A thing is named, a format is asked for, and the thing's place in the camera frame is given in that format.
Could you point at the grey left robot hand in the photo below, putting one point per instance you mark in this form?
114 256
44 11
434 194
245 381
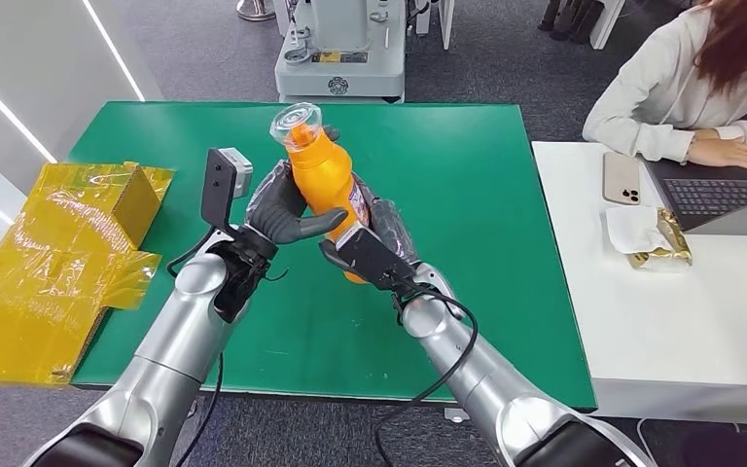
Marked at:
280 209

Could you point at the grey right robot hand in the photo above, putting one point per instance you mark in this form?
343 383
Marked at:
389 222

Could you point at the orange plastic bottle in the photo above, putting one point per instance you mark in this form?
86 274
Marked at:
322 174

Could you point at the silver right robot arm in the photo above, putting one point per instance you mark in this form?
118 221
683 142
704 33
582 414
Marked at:
476 380

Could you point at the grey robot base machine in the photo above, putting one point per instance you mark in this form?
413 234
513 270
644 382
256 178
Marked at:
348 71

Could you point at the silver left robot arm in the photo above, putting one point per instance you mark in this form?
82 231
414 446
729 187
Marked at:
174 335

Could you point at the chrome stand base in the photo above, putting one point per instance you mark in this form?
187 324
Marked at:
256 10

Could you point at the white furniture panel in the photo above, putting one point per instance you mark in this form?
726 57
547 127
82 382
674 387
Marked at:
445 22

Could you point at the beige smartphone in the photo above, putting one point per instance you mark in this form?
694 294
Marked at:
620 177

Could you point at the yellow taped cardboard box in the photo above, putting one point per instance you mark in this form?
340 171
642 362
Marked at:
51 277

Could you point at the white paper napkin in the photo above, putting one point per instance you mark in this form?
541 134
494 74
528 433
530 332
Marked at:
631 229

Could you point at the dark legs and shoes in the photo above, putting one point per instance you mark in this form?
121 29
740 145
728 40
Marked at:
570 19

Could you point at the gold foil wrapper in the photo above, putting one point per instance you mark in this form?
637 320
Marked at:
673 248

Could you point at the white desk leg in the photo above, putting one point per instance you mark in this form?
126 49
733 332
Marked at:
605 22

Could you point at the person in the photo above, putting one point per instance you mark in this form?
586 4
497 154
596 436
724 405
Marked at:
657 96

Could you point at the dark grey laptop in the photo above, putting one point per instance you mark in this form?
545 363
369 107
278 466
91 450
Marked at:
715 193

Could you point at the person's hand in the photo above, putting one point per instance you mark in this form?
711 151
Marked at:
728 153

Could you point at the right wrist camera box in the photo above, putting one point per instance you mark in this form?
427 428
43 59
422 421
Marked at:
373 258

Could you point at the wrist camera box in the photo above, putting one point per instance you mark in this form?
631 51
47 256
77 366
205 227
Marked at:
219 187
373 258

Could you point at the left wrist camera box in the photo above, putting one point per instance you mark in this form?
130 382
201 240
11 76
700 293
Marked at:
219 187

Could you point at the white table foot bracket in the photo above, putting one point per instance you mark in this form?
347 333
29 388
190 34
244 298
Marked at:
456 414

